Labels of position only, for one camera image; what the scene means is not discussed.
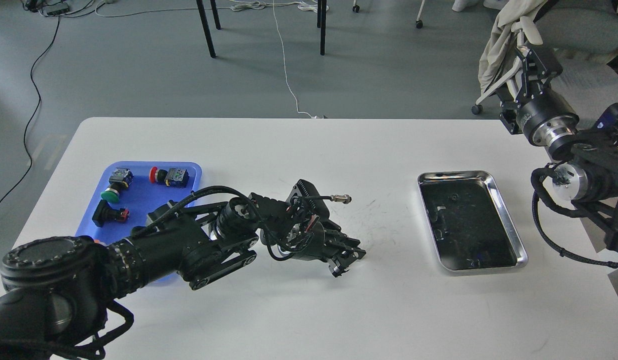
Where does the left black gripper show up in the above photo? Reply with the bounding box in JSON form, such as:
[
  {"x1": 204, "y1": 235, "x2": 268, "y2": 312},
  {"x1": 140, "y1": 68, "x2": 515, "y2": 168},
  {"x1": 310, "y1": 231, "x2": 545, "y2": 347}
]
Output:
[{"x1": 284, "y1": 220, "x2": 367, "y2": 278}]

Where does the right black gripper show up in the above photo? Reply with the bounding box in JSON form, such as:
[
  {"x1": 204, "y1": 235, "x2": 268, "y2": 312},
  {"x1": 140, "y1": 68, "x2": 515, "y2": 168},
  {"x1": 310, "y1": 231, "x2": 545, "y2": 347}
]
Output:
[{"x1": 495, "y1": 45, "x2": 580, "y2": 147}]

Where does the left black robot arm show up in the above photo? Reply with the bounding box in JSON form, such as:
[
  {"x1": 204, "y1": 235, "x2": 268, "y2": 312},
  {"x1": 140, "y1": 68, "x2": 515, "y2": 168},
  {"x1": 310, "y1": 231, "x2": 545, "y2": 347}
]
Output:
[{"x1": 0, "y1": 179, "x2": 366, "y2": 360}]

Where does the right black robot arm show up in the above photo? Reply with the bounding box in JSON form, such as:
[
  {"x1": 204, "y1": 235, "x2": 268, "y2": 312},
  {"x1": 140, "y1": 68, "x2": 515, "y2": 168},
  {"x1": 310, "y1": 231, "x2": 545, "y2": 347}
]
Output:
[{"x1": 495, "y1": 44, "x2": 618, "y2": 269}]

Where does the silver metal tray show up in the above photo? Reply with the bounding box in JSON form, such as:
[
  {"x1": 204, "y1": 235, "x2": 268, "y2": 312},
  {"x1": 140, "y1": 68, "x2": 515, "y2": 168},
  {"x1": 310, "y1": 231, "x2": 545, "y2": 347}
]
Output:
[{"x1": 418, "y1": 170, "x2": 529, "y2": 276}]

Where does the blue plastic tray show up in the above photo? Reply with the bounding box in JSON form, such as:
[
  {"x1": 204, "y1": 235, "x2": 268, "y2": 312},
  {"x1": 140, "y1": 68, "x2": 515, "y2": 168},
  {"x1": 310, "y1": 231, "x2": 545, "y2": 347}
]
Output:
[{"x1": 75, "y1": 161, "x2": 203, "y2": 245}]

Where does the beige jacket on chair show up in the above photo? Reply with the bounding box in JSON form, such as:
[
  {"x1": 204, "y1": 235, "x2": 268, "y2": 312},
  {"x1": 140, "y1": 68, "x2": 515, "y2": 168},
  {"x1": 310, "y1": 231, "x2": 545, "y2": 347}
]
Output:
[{"x1": 477, "y1": 0, "x2": 546, "y2": 93}]

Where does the grey office chair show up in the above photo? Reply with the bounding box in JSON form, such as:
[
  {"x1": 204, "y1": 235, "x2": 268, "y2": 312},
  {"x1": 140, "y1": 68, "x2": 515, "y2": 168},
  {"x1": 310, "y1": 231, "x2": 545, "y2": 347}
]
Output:
[{"x1": 478, "y1": 0, "x2": 618, "y2": 129}]

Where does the chair caster wheel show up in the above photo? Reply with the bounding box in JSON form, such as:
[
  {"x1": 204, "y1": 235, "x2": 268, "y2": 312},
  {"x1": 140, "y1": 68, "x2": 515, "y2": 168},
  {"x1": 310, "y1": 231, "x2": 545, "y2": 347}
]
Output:
[{"x1": 415, "y1": 0, "x2": 426, "y2": 29}]

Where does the black table leg right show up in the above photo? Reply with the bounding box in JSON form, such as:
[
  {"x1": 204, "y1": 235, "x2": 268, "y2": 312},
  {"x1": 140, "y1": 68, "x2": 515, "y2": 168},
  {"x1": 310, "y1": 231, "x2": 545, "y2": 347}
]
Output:
[{"x1": 316, "y1": 0, "x2": 328, "y2": 56}]

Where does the black table leg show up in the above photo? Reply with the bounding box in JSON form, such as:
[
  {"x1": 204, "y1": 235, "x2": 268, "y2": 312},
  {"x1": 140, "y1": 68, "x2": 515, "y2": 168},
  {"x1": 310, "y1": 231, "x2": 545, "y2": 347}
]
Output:
[
  {"x1": 210, "y1": 0, "x2": 222, "y2": 30},
  {"x1": 316, "y1": 0, "x2": 328, "y2": 56},
  {"x1": 195, "y1": 0, "x2": 216, "y2": 59}
]

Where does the black table leg rear left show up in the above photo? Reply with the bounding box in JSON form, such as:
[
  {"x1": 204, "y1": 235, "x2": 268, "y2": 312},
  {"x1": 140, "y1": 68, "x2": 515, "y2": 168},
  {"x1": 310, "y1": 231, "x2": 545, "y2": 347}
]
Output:
[{"x1": 210, "y1": 0, "x2": 222, "y2": 30}]

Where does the power strip on floor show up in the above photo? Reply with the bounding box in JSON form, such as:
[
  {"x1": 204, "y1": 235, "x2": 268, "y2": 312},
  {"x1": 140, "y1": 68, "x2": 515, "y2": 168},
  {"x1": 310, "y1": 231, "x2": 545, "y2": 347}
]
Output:
[{"x1": 40, "y1": 1, "x2": 71, "y2": 17}]

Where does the red push button switch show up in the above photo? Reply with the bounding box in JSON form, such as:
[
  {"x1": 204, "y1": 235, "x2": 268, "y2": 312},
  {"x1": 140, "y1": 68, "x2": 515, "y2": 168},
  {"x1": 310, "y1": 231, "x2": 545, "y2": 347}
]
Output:
[{"x1": 148, "y1": 166, "x2": 190, "y2": 188}]

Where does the green push button switch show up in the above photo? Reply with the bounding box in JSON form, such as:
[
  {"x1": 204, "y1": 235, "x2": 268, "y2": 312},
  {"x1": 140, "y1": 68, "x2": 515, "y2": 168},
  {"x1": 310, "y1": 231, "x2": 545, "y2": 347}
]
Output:
[{"x1": 99, "y1": 167, "x2": 135, "y2": 204}]

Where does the white cable on floor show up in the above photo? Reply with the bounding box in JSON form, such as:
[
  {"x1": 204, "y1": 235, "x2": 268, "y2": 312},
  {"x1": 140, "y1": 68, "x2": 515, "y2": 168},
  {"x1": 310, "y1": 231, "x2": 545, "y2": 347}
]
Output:
[{"x1": 229, "y1": 0, "x2": 330, "y2": 120}]

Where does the black cable on floor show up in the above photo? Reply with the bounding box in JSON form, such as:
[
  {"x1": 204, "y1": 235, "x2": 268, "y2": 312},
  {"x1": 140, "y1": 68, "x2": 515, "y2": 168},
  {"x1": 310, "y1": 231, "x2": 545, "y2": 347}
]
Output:
[{"x1": 0, "y1": 0, "x2": 97, "y2": 218}]

